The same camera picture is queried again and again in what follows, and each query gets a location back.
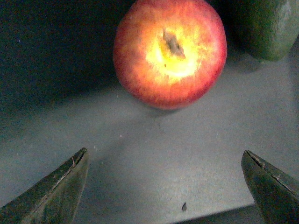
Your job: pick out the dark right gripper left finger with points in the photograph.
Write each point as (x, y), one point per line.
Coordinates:
(52, 200)

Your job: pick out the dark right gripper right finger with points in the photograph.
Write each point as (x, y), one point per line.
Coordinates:
(275, 193)

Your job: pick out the red apple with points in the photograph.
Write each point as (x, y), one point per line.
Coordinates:
(169, 53)

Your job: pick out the green avocado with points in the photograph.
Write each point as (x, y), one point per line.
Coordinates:
(266, 29)

